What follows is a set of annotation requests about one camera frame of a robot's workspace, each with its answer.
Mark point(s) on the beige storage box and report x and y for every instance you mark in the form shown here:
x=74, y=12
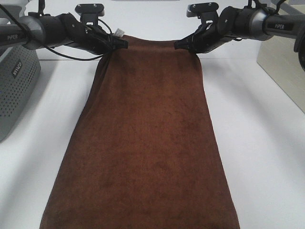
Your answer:
x=278, y=59

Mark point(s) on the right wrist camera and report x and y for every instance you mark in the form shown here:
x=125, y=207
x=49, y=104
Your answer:
x=206, y=12

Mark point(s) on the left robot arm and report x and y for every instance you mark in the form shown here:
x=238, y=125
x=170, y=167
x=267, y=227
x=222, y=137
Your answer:
x=55, y=31

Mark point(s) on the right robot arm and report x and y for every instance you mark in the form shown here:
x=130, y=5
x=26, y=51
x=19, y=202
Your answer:
x=258, y=23

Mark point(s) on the brown towel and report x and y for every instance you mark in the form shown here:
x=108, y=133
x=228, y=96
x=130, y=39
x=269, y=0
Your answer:
x=143, y=154

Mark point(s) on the grey perforated plastic basket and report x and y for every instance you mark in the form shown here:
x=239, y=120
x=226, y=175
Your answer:
x=19, y=71

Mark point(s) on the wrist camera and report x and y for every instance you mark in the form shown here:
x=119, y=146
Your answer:
x=90, y=13
x=206, y=12

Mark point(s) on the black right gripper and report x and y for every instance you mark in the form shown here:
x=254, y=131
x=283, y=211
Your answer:
x=212, y=35

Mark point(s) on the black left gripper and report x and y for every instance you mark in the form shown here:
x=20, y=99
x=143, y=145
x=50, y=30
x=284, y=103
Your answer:
x=88, y=37

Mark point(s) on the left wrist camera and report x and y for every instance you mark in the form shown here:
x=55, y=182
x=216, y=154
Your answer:
x=90, y=13

